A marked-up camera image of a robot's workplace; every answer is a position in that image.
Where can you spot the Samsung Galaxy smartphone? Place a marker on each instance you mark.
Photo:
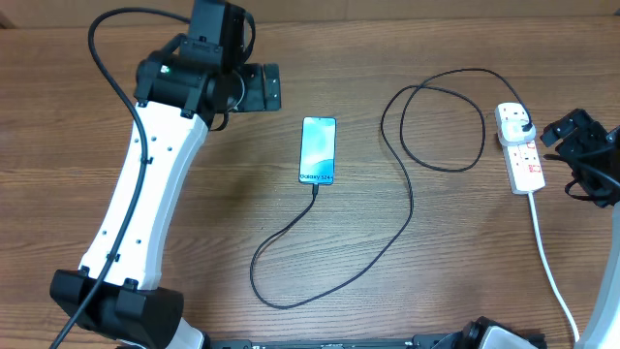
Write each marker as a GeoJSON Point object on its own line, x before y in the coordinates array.
{"type": "Point", "coordinates": [317, 150]}

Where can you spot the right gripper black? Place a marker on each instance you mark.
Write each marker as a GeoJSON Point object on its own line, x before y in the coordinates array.
{"type": "Point", "coordinates": [582, 136]}

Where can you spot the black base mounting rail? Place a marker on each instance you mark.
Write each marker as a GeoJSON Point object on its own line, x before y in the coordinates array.
{"type": "Point", "coordinates": [419, 341]}

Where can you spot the white power strip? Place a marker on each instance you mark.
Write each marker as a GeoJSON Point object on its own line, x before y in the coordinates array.
{"type": "Point", "coordinates": [522, 161]}

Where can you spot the white charger plug adapter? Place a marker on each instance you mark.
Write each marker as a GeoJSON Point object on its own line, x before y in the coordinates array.
{"type": "Point", "coordinates": [514, 130]}

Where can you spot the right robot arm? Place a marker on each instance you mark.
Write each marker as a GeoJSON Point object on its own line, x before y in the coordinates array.
{"type": "Point", "coordinates": [602, 330]}

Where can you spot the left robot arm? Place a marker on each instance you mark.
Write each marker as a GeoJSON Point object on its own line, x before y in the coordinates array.
{"type": "Point", "coordinates": [203, 72]}

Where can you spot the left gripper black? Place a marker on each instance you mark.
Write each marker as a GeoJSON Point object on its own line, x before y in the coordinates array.
{"type": "Point", "coordinates": [257, 99]}

